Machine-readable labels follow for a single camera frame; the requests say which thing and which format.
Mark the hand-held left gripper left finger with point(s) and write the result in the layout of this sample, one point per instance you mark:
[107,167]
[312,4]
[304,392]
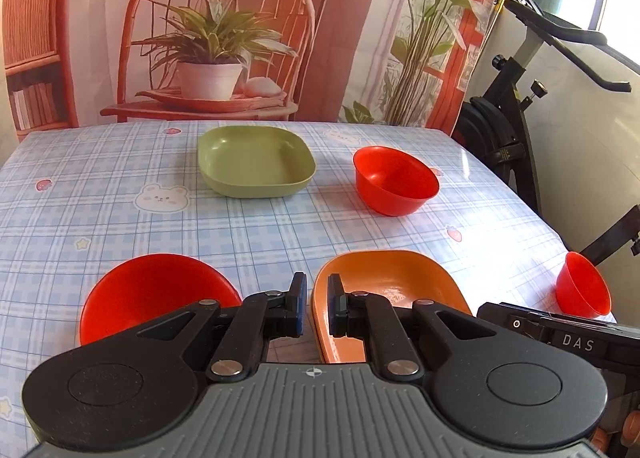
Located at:
[299,305]

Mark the medium red bowl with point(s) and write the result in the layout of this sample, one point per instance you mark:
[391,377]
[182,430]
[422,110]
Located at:
[395,183]

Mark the black exercise bike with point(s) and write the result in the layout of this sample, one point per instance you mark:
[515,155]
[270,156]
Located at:
[510,103]

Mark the printed room scene backdrop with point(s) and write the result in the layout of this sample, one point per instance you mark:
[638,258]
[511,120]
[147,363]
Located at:
[350,38]

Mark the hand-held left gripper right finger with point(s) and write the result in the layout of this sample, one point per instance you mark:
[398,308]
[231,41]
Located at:
[333,309]

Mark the small red bowl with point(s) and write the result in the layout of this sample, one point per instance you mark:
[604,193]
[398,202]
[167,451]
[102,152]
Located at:
[582,288]

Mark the large red bowl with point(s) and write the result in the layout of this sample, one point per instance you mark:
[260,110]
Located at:
[150,293]

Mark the green square plate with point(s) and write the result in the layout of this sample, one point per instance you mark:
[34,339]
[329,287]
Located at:
[250,158]

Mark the orange plate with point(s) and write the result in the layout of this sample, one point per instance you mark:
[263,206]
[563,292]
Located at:
[390,273]

